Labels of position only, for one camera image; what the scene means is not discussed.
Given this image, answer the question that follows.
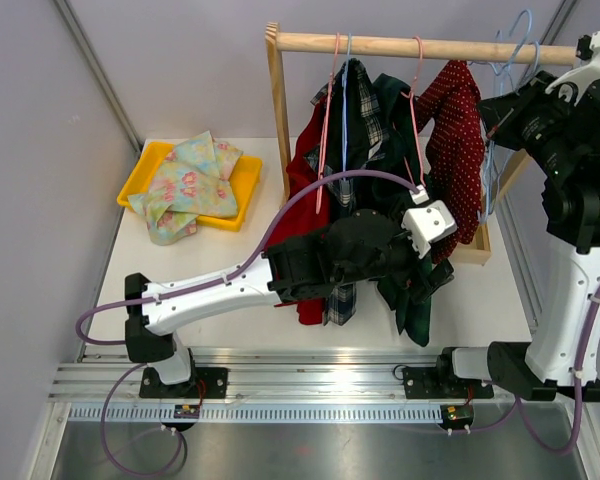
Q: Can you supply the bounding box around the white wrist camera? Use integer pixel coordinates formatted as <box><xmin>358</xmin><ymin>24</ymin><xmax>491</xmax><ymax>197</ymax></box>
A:
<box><xmin>401</xmin><ymin>185</ymin><xmax>457</xmax><ymax>259</ymax></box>
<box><xmin>544</xmin><ymin>30</ymin><xmax>600</xmax><ymax>105</ymax></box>

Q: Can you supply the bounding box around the dark green plaid skirt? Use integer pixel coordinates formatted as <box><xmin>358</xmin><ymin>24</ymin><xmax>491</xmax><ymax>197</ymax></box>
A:
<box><xmin>364</xmin><ymin>73</ymin><xmax>439</xmax><ymax>348</ymax></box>

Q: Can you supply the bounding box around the pastel floral skirt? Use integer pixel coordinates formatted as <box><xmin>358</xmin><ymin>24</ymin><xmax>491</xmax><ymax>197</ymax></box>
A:
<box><xmin>129</xmin><ymin>131</ymin><xmax>243</xmax><ymax>246</ymax></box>

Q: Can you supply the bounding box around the navy white plaid skirt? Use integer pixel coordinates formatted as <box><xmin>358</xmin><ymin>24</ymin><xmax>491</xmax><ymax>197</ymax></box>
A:
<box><xmin>305</xmin><ymin>58</ymin><xmax>388</xmax><ymax>326</ymax></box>

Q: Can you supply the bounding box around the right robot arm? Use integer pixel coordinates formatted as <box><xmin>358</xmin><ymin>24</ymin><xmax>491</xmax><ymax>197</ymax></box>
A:
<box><xmin>402</xmin><ymin>70</ymin><xmax>600</xmax><ymax>403</ymax></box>

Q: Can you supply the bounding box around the blue hanger with plaid skirt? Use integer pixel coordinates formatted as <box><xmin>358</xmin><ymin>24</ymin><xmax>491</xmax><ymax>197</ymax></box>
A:
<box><xmin>341</xmin><ymin>33</ymin><xmax>353</xmax><ymax>171</ymax></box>

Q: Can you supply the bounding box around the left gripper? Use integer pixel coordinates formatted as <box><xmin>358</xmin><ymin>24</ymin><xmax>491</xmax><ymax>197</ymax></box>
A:
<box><xmin>335</xmin><ymin>195</ymin><xmax>453</xmax><ymax>301</ymax></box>

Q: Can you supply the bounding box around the purple cable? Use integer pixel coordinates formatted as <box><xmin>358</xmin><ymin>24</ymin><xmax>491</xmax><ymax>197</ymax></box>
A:
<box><xmin>74</xmin><ymin>168</ymin><xmax>429</xmax><ymax>476</ymax></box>
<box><xmin>509</xmin><ymin>259</ymin><xmax>600</xmax><ymax>456</ymax></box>

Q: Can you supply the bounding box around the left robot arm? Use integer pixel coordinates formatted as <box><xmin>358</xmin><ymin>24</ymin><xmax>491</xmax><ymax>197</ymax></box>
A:
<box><xmin>124</xmin><ymin>202</ymin><xmax>457</xmax><ymax>399</ymax></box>

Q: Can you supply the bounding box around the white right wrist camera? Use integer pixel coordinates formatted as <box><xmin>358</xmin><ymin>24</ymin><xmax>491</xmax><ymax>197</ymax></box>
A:
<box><xmin>544</xmin><ymin>30</ymin><xmax>600</xmax><ymax>105</ymax></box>

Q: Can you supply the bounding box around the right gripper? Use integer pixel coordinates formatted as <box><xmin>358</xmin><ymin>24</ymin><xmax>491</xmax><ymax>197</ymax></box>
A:
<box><xmin>478</xmin><ymin>72</ymin><xmax>583</xmax><ymax>181</ymax></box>

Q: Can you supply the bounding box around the red polka dot skirt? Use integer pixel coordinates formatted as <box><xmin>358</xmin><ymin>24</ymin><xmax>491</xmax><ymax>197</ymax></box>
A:
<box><xmin>415</xmin><ymin>60</ymin><xmax>485</xmax><ymax>264</ymax></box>

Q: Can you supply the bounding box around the blue hanger with dotted skirt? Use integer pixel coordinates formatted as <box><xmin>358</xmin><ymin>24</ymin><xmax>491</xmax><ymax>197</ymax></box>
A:
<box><xmin>477</xmin><ymin>41</ymin><xmax>539</xmax><ymax>226</ymax></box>

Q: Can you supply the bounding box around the yellow plastic tray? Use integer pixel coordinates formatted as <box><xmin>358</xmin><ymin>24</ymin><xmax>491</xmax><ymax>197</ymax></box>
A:
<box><xmin>117</xmin><ymin>141</ymin><xmax>263</xmax><ymax>232</ymax></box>

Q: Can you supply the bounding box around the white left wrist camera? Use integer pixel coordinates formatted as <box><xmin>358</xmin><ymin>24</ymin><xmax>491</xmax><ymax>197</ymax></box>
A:
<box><xmin>401</xmin><ymin>185</ymin><xmax>457</xmax><ymax>259</ymax></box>

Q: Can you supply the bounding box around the wooden clothes rack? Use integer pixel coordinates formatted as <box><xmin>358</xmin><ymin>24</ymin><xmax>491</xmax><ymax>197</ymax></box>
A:
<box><xmin>265</xmin><ymin>23</ymin><xmax>576</xmax><ymax>265</ymax></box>

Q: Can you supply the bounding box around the pink hanger with green skirt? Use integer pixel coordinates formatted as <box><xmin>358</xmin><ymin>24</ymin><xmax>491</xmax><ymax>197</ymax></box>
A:
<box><xmin>404</xmin><ymin>36</ymin><xmax>426</xmax><ymax>188</ymax></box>

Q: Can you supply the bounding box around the pink hanger left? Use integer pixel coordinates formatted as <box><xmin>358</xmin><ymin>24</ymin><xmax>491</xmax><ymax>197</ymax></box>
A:
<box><xmin>315</xmin><ymin>32</ymin><xmax>341</xmax><ymax>215</ymax></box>

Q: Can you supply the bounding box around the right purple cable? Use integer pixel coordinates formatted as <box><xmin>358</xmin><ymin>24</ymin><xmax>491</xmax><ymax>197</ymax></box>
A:
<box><xmin>509</xmin><ymin>259</ymin><xmax>600</xmax><ymax>456</ymax></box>

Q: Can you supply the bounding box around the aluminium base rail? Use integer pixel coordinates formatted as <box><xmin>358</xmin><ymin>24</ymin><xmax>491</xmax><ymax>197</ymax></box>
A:
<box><xmin>47</xmin><ymin>344</ymin><xmax>594</xmax><ymax>426</ymax></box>

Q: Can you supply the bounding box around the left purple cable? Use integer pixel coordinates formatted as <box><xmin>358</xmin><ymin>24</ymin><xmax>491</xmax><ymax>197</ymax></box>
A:
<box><xmin>74</xmin><ymin>168</ymin><xmax>429</xmax><ymax>476</ymax></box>

